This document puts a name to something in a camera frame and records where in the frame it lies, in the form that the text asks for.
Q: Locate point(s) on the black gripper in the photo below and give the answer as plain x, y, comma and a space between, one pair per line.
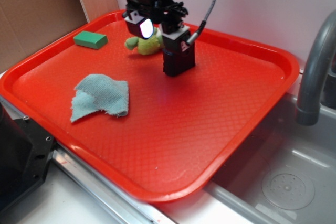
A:
141, 13

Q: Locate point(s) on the black box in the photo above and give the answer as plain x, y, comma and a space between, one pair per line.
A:
176, 62

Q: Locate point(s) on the green plush toy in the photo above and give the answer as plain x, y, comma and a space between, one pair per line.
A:
148, 46

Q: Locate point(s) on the green block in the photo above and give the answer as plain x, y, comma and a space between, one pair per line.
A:
90, 40

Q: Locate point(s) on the light blue cloth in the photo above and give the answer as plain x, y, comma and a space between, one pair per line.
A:
98, 92

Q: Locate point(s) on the red plastic tray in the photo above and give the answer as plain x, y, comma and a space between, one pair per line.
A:
179, 130

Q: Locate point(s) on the cardboard panel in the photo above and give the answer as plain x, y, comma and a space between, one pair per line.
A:
29, 25

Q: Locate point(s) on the grey faucet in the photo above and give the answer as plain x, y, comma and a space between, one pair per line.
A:
317, 86

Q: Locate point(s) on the grey sink basin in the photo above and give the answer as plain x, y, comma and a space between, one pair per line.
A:
283, 172

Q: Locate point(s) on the black mount bracket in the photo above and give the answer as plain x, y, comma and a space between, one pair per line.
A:
26, 150

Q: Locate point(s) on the metal rail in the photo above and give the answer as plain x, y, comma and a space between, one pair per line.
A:
74, 193

